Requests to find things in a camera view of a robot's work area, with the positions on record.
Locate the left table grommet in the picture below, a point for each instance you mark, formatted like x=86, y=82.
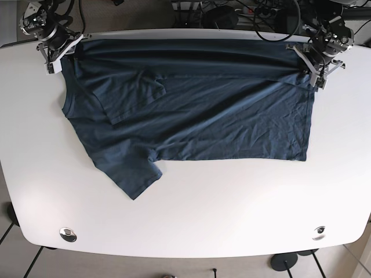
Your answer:
x=67, y=234

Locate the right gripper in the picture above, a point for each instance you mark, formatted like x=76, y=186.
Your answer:
x=57, y=42

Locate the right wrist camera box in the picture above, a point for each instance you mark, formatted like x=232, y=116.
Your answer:
x=53, y=67

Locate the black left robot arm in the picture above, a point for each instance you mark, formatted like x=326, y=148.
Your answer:
x=328, y=35

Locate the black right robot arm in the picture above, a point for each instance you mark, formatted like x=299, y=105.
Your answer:
x=43, y=15

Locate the table grommet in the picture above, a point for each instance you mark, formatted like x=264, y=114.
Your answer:
x=67, y=234
x=319, y=233

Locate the right table grommet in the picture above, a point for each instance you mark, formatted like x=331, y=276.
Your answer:
x=319, y=233

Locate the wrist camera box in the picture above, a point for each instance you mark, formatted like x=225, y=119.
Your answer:
x=53, y=67
x=318, y=82

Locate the dark blue T-shirt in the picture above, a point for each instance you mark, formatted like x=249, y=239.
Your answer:
x=135, y=102

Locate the black round stand base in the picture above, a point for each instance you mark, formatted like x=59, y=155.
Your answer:
x=283, y=262

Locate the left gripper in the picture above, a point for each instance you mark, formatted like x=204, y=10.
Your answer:
x=319, y=58

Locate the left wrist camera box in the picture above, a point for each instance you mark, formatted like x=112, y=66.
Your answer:
x=318, y=82

